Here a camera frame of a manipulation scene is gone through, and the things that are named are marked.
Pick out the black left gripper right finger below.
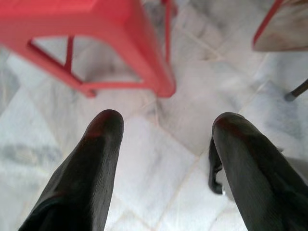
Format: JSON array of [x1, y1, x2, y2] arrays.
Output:
[[212, 112, 308, 231]]

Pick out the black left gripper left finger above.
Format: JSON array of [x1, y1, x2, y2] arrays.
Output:
[[19, 109, 125, 231]]

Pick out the dark metal table leg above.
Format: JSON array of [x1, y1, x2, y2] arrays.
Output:
[[284, 78, 308, 102]]

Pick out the red plastic stool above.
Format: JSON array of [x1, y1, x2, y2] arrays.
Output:
[[0, 0, 178, 99]]

